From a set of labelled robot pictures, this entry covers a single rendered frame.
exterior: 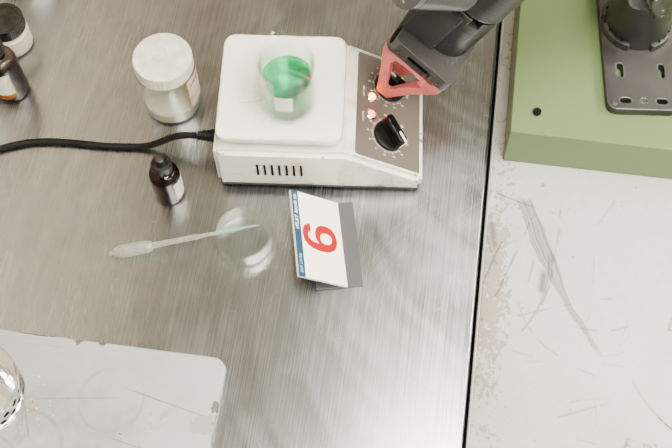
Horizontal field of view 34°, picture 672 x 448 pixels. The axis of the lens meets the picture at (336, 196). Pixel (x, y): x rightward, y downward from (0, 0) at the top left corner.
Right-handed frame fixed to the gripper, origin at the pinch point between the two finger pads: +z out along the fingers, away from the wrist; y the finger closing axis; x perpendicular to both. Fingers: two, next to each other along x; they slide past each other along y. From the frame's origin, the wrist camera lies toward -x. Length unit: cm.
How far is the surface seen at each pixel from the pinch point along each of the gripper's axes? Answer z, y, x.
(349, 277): 7.0, 17.0, 8.2
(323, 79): 1.0, 5.2, -5.4
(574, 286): -3.0, 8.6, 25.0
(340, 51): 0.2, 1.6, -5.7
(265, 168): 7.5, 12.8, -4.3
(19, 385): 6.3, 44.7, -10.1
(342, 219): 7.4, 11.9, 4.7
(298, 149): 3.6, 11.6, -3.2
